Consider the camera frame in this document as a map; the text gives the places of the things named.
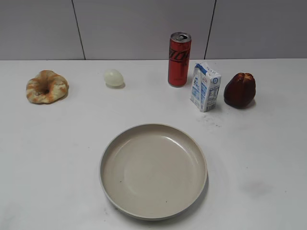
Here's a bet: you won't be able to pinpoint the white blue milk carton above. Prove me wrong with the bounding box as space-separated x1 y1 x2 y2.
190 62 222 112

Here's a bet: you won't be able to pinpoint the beige round ceramic plate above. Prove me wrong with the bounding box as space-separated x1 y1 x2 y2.
99 124 208 221

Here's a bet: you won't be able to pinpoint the white peeled egg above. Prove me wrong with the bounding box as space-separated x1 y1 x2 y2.
104 69 124 87

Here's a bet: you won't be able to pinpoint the red soda can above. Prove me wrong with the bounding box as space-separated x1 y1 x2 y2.
168 32 191 87

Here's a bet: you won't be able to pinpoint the dark red wax apple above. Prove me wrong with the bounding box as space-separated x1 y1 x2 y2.
224 73 256 108

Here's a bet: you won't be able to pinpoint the brown glazed bagel bread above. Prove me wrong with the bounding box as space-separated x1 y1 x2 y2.
26 70 69 104

